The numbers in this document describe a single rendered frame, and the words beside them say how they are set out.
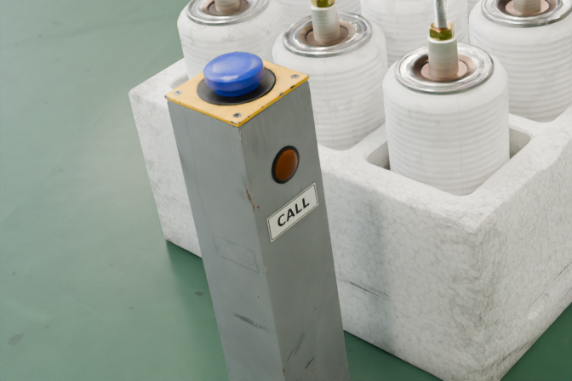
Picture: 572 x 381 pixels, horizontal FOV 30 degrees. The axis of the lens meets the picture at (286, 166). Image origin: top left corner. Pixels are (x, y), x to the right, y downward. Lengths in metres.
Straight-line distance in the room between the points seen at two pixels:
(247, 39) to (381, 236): 0.22
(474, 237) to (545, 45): 0.18
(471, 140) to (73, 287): 0.46
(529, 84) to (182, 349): 0.39
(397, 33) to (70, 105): 0.57
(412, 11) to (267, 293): 0.31
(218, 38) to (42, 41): 0.68
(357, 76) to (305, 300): 0.19
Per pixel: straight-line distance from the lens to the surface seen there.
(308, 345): 0.82
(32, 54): 1.55
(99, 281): 1.09
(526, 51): 0.88
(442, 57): 0.81
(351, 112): 0.88
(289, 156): 0.72
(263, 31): 0.94
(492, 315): 0.86
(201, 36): 0.94
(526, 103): 0.91
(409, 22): 0.94
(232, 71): 0.70
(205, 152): 0.72
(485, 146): 0.82
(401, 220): 0.83
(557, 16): 0.89
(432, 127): 0.80
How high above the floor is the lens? 0.66
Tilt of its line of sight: 34 degrees down
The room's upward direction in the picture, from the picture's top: 9 degrees counter-clockwise
